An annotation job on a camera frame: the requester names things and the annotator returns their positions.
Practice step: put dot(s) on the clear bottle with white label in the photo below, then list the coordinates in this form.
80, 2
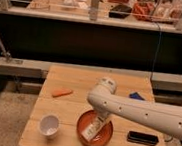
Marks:
93, 128

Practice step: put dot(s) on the orange ceramic bowl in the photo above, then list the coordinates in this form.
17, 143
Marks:
104, 135

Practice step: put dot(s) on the white cup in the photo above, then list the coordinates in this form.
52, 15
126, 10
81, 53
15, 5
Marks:
49, 126

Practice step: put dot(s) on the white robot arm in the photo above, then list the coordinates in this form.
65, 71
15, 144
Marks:
159, 116

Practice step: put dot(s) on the white vertical post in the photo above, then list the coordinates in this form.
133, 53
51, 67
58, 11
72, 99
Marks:
93, 9

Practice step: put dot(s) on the black pouch on shelf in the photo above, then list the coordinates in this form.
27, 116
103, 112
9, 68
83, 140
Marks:
120, 11

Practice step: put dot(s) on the blue object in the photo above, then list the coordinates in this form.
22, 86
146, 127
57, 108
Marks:
136, 96

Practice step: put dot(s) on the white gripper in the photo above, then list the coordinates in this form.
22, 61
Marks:
103, 116

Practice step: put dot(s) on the wooden table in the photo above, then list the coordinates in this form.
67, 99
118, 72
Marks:
68, 109

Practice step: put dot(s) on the grey concrete ledge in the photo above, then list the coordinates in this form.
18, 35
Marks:
39, 69

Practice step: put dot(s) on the orange box on shelf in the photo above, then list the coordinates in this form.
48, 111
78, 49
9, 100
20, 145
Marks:
142, 10

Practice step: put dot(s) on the orange carrot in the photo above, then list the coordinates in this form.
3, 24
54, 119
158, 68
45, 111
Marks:
61, 92

